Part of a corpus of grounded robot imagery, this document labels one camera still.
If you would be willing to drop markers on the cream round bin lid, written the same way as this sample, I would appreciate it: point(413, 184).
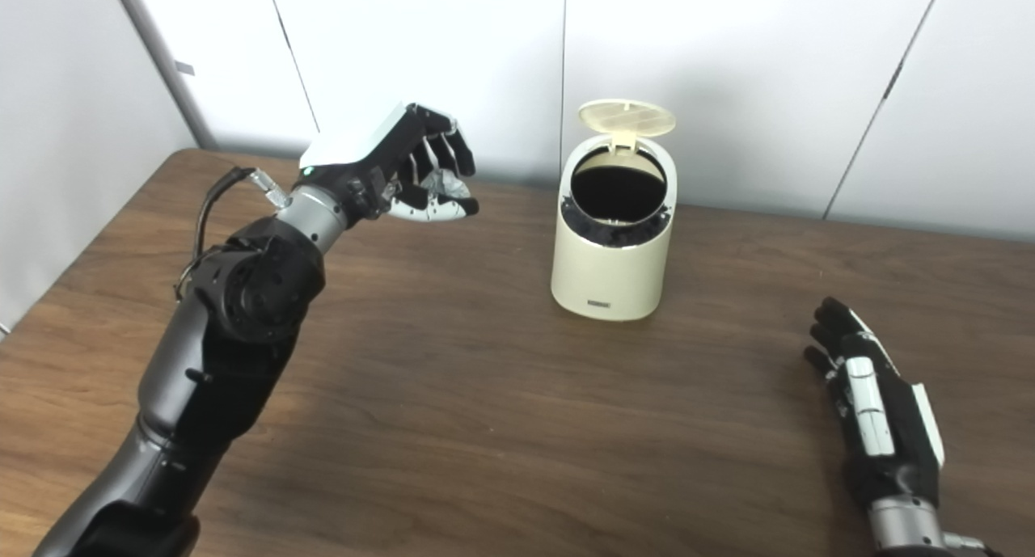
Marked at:
point(627, 116)

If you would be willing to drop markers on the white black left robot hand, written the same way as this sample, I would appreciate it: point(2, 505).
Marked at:
point(364, 149)

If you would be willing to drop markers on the grey wall corner pole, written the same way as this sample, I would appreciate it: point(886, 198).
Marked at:
point(161, 56)

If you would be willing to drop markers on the cream plastic bin body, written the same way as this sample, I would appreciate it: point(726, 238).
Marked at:
point(610, 274)

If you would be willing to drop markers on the white paper ball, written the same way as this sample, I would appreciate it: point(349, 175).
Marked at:
point(450, 187)

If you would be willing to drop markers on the small grey wall tag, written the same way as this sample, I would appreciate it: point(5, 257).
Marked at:
point(184, 67)

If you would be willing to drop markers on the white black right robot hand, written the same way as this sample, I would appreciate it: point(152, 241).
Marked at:
point(881, 428)

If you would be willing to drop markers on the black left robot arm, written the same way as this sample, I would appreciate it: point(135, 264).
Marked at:
point(234, 322)

